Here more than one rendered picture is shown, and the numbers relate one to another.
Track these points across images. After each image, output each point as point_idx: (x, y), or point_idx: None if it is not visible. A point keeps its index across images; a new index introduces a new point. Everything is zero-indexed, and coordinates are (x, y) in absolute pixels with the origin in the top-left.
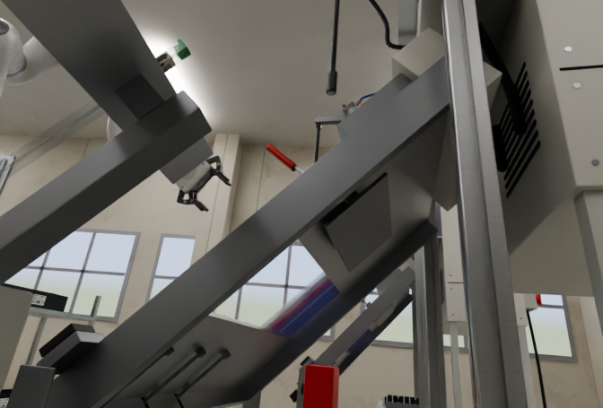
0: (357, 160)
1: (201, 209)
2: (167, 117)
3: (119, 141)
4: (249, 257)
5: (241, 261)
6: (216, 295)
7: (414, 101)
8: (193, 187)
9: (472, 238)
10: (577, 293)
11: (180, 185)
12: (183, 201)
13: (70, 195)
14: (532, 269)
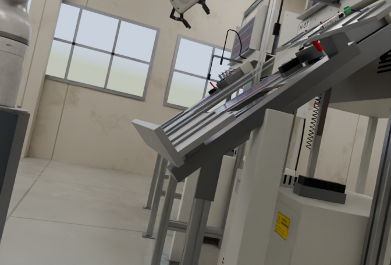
0: (359, 60)
1: (187, 27)
2: (349, 54)
3: (332, 61)
4: (305, 96)
5: (301, 98)
6: (289, 111)
7: (389, 35)
8: (185, 10)
9: None
10: (363, 114)
11: (177, 6)
12: (175, 17)
13: (315, 83)
14: (364, 105)
